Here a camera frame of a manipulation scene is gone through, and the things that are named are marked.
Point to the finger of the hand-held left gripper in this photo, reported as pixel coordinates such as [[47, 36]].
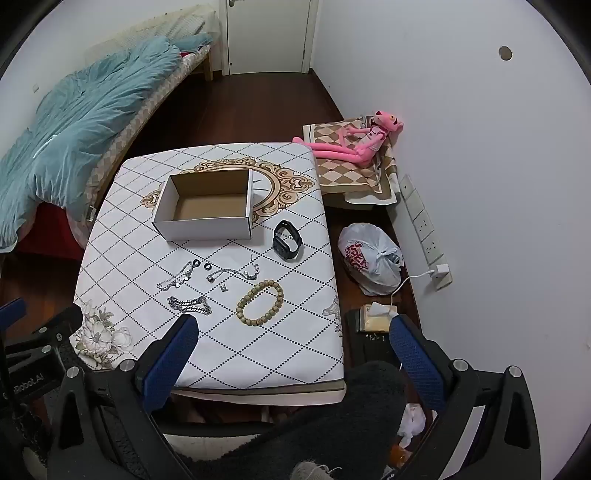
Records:
[[11, 311], [53, 332]]

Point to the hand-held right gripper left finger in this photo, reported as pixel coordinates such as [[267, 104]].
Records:
[[168, 357]]

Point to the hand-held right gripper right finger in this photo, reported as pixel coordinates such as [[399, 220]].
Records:
[[415, 360]]

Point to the white cardboard box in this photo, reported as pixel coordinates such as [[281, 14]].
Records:
[[203, 228]]

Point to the black smart band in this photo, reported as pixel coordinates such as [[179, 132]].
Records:
[[280, 244]]

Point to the black case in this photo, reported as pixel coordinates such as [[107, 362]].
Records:
[[369, 348]]

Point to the tissue box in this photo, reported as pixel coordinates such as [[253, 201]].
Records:
[[376, 323]]

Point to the crumpled white tissue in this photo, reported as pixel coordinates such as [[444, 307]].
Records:
[[411, 424]]

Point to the red storage box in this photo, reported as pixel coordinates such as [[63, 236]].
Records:
[[46, 230]]

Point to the orange packet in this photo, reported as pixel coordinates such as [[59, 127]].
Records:
[[399, 454]]

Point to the person's black fleece pants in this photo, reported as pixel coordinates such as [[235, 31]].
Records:
[[323, 415]]

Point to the diamond-pattern white tablecloth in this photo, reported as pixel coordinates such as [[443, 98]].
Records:
[[277, 332]]

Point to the white plastic bag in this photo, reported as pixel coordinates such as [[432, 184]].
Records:
[[369, 258]]

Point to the white power strip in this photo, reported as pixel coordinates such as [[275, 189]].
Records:
[[422, 221]]

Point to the brown checkered cushion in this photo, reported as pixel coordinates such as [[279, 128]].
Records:
[[351, 180]]

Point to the teal quilt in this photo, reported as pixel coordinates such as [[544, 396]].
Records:
[[78, 124]]

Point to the pink plush toy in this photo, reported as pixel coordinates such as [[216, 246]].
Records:
[[341, 152]]

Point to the wooden bed with mattress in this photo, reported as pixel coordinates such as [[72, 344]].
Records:
[[138, 120]]

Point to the pink and teal cloth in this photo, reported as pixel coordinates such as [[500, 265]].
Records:
[[194, 42]]

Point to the white door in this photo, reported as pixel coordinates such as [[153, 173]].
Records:
[[268, 32]]

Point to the round wall hole cover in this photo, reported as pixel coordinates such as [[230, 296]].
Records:
[[505, 53]]

